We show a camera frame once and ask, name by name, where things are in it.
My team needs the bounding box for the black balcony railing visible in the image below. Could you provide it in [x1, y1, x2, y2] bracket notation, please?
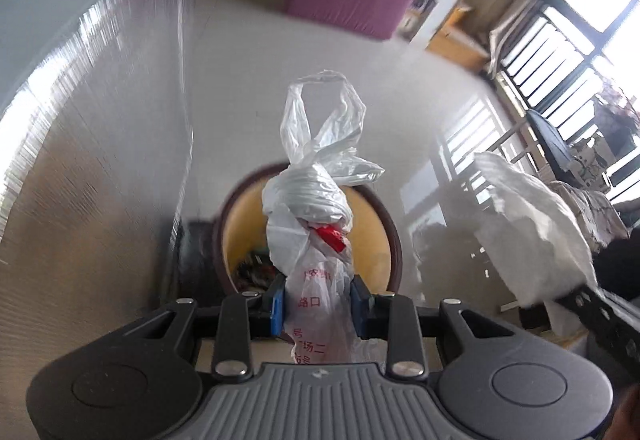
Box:
[497, 3, 640, 151]

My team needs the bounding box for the red packet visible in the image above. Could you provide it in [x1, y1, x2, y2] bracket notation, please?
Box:
[314, 226, 349, 254]

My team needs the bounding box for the white plastic bag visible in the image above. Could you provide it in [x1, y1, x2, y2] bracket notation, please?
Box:
[262, 69, 386, 366]

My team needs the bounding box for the dark blue chair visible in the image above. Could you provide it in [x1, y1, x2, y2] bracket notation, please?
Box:
[527, 109, 573, 173]

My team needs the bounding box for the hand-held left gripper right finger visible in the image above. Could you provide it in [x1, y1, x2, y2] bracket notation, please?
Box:
[350, 274, 518, 380]

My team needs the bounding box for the printed cloth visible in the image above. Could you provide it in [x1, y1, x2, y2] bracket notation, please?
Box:
[550, 180, 632, 253]

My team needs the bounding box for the beige curtain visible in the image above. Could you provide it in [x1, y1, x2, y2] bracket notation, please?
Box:
[462, 0, 568, 68]

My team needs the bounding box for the dark crumpled packet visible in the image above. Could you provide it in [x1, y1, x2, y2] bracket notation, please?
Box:
[234, 249, 281, 293]

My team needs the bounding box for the white paper tissue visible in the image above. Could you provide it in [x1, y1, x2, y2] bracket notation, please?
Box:
[472, 151, 601, 336]

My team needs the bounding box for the orange wooden step platform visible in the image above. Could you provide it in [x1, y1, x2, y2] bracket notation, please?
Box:
[427, 5, 496, 74]

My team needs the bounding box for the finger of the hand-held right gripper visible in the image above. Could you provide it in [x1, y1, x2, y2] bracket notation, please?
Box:
[555, 284, 640, 373]

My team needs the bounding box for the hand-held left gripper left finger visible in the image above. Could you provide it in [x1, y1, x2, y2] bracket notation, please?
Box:
[117, 275, 287, 382]

